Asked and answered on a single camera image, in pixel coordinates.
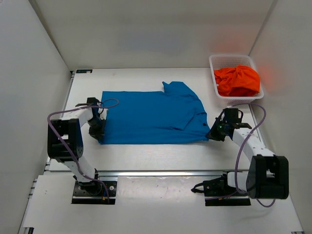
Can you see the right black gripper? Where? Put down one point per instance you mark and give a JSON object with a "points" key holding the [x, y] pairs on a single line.
{"points": [[215, 134]]}

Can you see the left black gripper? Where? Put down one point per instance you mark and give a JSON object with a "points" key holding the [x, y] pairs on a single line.
{"points": [[97, 131]]}

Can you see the blue t shirt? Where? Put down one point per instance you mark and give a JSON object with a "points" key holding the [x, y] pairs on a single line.
{"points": [[174, 115]]}

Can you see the orange t shirt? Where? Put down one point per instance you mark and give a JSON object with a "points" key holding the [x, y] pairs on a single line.
{"points": [[239, 81]]}

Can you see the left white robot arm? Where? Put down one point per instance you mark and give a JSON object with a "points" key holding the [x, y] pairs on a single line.
{"points": [[65, 143]]}

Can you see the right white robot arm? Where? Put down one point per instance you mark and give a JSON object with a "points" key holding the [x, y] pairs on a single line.
{"points": [[268, 174]]}

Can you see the white plastic basket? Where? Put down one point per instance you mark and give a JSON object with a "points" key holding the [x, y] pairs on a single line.
{"points": [[219, 61]]}

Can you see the dark label sticker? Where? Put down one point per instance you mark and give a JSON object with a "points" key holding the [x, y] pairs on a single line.
{"points": [[84, 71]]}

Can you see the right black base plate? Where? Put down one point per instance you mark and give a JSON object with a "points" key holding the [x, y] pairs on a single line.
{"points": [[218, 194]]}

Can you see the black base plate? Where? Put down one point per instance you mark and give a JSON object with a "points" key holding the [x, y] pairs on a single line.
{"points": [[95, 194], [218, 194]]}

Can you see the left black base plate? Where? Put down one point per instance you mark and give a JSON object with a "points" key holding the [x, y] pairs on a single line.
{"points": [[95, 194]]}

